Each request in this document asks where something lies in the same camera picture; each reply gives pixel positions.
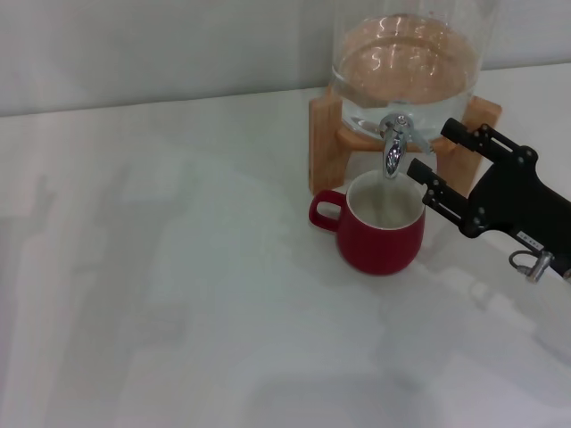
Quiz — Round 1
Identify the chrome faucet tap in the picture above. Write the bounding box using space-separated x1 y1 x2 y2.
378 113 437 181

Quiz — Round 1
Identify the glass water dispenser jar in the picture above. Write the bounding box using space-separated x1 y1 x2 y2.
329 0 496 144

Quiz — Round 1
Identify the red ceramic cup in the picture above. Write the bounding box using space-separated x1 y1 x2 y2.
308 171 426 277

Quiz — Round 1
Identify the wooden dispenser stand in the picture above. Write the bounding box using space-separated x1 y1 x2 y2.
307 83 503 200

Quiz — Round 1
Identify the metal cable connector plug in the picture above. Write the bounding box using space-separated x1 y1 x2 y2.
508 249 555 284

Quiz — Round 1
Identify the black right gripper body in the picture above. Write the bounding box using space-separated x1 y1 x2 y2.
461 144 571 280

